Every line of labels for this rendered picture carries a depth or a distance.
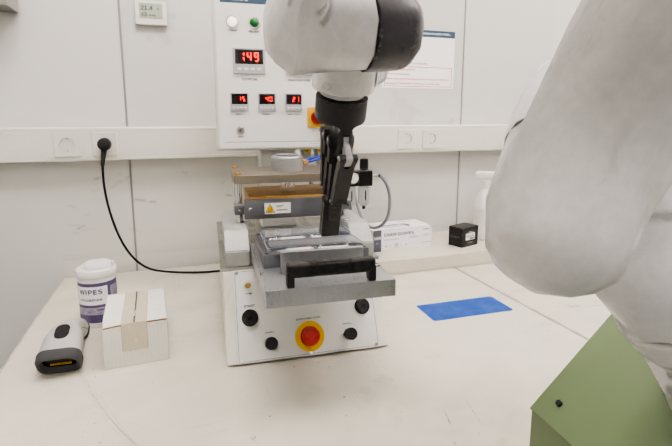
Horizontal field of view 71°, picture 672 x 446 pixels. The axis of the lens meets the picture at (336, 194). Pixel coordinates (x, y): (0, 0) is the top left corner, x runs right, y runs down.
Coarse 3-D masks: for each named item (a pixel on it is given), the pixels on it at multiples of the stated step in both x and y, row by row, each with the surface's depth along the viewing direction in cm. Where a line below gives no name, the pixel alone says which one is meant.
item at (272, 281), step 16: (256, 256) 93; (288, 256) 82; (304, 256) 83; (320, 256) 83; (336, 256) 84; (352, 256) 85; (256, 272) 89; (272, 272) 83; (384, 272) 83; (272, 288) 76; (304, 288) 76; (320, 288) 77; (336, 288) 78; (352, 288) 78; (368, 288) 79; (384, 288) 80; (272, 304) 75; (288, 304) 76; (304, 304) 77
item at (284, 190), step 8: (280, 184) 118; (288, 184) 117; (312, 184) 129; (248, 192) 115; (256, 192) 115; (264, 192) 115; (272, 192) 115; (280, 192) 115; (288, 192) 115; (296, 192) 115; (304, 192) 115; (312, 192) 115; (320, 192) 115
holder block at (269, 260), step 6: (258, 234) 100; (258, 240) 95; (258, 246) 94; (366, 246) 91; (258, 252) 94; (264, 252) 87; (366, 252) 90; (264, 258) 85; (270, 258) 85; (276, 258) 86; (264, 264) 85; (270, 264) 86; (276, 264) 86
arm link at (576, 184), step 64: (640, 0) 26; (576, 64) 31; (640, 64) 28; (576, 128) 31; (640, 128) 29; (512, 192) 34; (576, 192) 31; (640, 192) 30; (512, 256) 33; (576, 256) 31
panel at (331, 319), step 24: (240, 288) 98; (240, 312) 97; (264, 312) 98; (288, 312) 99; (312, 312) 100; (336, 312) 101; (360, 312) 102; (240, 336) 95; (264, 336) 96; (288, 336) 98; (336, 336) 100; (360, 336) 101; (240, 360) 94; (264, 360) 95
